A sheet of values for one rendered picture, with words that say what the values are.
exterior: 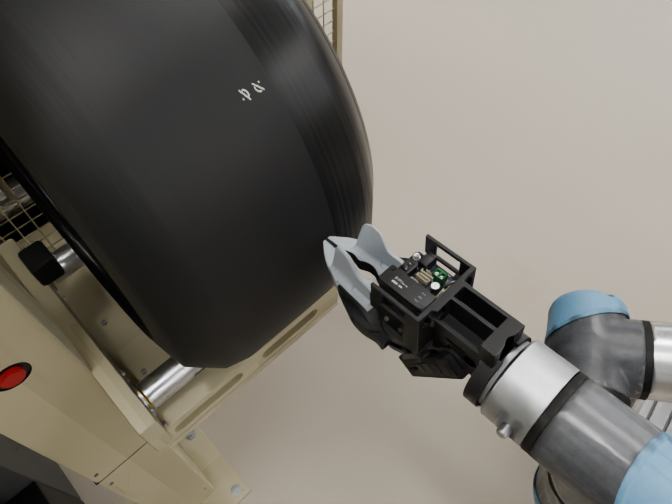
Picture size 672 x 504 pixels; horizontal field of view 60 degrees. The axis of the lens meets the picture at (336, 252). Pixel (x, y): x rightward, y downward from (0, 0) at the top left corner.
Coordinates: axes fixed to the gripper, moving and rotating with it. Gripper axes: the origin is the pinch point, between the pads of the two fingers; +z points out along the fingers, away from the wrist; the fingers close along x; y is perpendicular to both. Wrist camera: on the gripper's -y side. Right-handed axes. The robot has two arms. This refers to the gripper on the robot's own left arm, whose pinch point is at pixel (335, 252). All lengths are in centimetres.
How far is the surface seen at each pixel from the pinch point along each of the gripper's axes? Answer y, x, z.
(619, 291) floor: -124, -109, -8
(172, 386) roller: -28.7, 19.3, 17.0
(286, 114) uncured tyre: 13.5, -1.2, 5.9
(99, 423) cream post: -38, 31, 25
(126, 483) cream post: -66, 36, 29
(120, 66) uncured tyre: 20.7, 8.5, 12.5
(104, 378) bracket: -24.4, 25.4, 22.2
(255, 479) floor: -119, 16, 30
